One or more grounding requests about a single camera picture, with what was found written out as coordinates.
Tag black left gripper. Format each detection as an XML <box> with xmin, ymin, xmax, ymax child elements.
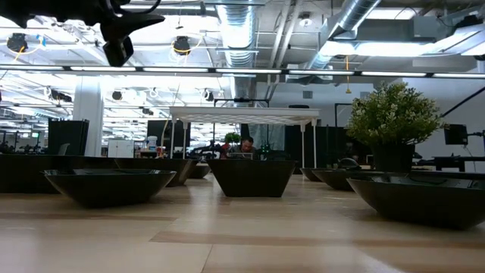
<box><xmin>96</xmin><ymin>0</ymin><xmax>167</xmax><ymax>67</ymax></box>

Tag black leaf-shaped mini plate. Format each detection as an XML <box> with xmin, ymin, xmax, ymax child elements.
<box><xmin>40</xmin><ymin>168</ymin><xmax>178</xmax><ymax>209</ymax></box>
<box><xmin>300</xmin><ymin>167</ymin><xmax>323</xmax><ymax>183</ymax></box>
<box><xmin>188</xmin><ymin>162</ymin><xmax>212</xmax><ymax>180</ymax></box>
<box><xmin>346</xmin><ymin>172</ymin><xmax>485</xmax><ymax>231</ymax></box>
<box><xmin>311</xmin><ymin>169</ymin><xmax>382</xmax><ymax>192</ymax></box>

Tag black ceiling spotlight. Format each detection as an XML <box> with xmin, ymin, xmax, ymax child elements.
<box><xmin>6</xmin><ymin>33</ymin><xmax>30</xmax><ymax>53</ymax></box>
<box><xmin>173</xmin><ymin>36</ymin><xmax>192</xmax><ymax>56</ymax></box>

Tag black display panel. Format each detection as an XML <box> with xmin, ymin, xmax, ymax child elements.
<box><xmin>146</xmin><ymin>119</ymin><xmax>192</xmax><ymax>152</ymax></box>

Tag long ceiling light strip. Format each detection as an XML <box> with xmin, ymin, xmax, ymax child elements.
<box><xmin>0</xmin><ymin>64</ymin><xmax>485</xmax><ymax>79</ymax></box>

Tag white storage cabinet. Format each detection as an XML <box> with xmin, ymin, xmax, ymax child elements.
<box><xmin>107</xmin><ymin>139</ymin><xmax>135</xmax><ymax>158</ymax></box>

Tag black storage cabinet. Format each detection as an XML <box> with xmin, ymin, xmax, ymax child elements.
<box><xmin>47</xmin><ymin>118</ymin><xmax>90</xmax><ymax>156</ymax></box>

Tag white lattice shelf rack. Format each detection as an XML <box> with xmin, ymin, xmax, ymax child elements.
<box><xmin>168</xmin><ymin>105</ymin><xmax>321</xmax><ymax>170</ymax></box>

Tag small green background plant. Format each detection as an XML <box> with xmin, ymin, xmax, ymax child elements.
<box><xmin>223</xmin><ymin>131</ymin><xmax>242</xmax><ymax>145</ymax></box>

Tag person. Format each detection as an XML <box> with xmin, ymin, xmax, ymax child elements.
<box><xmin>227</xmin><ymin>136</ymin><xmax>261</xmax><ymax>160</ymax></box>

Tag black room partition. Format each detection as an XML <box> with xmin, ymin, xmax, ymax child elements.
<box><xmin>284</xmin><ymin>124</ymin><xmax>374</xmax><ymax>170</ymax></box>

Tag green potted plant black pot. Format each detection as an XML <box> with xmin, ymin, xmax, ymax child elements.
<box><xmin>345</xmin><ymin>81</ymin><xmax>446</xmax><ymax>174</ymax></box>

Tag black computer monitor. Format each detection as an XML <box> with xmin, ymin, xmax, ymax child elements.
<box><xmin>443</xmin><ymin>124</ymin><xmax>469</xmax><ymax>146</ymax></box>

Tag black background desk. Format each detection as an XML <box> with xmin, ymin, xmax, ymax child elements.
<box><xmin>416</xmin><ymin>155</ymin><xmax>485</xmax><ymax>174</ymax></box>

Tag silver vertical ventilation duct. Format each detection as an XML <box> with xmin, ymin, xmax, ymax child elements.
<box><xmin>215</xmin><ymin>0</ymin><xmax>259</xmax><ymax>100</ymax></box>

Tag silver slanted ventilation duct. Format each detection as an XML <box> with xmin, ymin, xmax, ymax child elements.
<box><xmin>302</xmin><ymin>0</ymin><xmax>382</xmax><ymax>73</ymax></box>

